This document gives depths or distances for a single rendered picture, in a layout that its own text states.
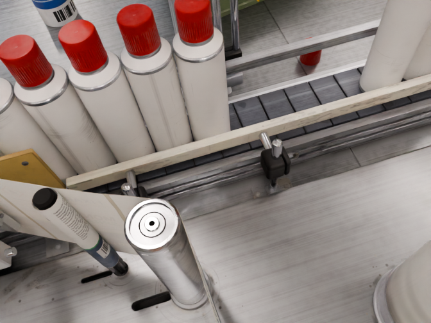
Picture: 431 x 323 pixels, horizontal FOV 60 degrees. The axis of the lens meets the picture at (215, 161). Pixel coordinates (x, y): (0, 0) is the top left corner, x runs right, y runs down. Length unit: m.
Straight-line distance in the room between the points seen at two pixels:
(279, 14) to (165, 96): 0.41
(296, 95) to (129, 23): 0.28
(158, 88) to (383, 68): 0.29
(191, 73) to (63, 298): 0.28
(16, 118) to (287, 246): 0.31
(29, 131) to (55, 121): 0.04
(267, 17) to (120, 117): 0.42
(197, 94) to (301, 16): 0.39
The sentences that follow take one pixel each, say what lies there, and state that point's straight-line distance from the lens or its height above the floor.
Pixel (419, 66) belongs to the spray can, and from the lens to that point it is 0.58.
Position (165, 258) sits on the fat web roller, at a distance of 0.26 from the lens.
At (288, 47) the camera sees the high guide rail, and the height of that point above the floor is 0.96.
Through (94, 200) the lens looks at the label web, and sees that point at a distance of 0.29.
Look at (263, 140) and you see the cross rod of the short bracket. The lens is 0.46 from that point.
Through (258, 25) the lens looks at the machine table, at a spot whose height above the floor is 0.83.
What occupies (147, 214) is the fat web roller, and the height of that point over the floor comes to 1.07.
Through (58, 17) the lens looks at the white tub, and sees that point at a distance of 0.82.
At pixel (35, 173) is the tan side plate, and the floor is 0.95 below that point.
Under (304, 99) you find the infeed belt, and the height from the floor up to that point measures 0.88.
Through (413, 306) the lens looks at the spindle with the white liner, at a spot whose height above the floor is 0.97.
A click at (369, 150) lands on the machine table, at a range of 0.58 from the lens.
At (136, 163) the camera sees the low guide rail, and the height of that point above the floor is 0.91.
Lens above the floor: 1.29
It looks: 59 degrees down
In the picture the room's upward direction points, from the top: 9 degrees counter-clockwise
